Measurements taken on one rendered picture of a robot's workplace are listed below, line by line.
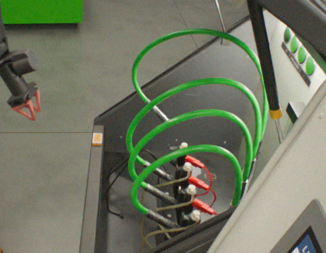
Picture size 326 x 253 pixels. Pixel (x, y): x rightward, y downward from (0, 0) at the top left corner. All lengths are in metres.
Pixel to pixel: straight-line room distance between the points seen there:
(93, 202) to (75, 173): 1.47
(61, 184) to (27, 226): 0.35
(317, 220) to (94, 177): 0.80
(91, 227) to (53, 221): 1.28
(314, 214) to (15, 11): 3.97
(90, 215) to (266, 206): 0.59
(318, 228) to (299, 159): 0.11
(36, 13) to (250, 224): 3.82
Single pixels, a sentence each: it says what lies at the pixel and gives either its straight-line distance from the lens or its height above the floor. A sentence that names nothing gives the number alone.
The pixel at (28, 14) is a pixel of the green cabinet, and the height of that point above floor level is 0.18.
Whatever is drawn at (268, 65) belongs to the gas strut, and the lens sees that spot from 0.63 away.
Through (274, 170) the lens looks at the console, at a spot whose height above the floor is 1.39.
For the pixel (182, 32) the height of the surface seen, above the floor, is 1.40.
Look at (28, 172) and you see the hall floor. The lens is 2.68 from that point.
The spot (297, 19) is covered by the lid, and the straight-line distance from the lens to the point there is 0.57.
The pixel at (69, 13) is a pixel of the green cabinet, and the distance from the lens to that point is 4.38.
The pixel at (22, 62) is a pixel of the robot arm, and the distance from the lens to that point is 1.31.
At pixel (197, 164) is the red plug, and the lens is 1.12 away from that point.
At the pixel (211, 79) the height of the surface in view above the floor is 1.38.
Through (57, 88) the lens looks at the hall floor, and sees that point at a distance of 3.46.
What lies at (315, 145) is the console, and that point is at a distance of 0.62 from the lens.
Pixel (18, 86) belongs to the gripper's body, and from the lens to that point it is 1.36.
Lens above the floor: 1.82
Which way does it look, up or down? 36 degrees down
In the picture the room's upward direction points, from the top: 8 degrees clockwise
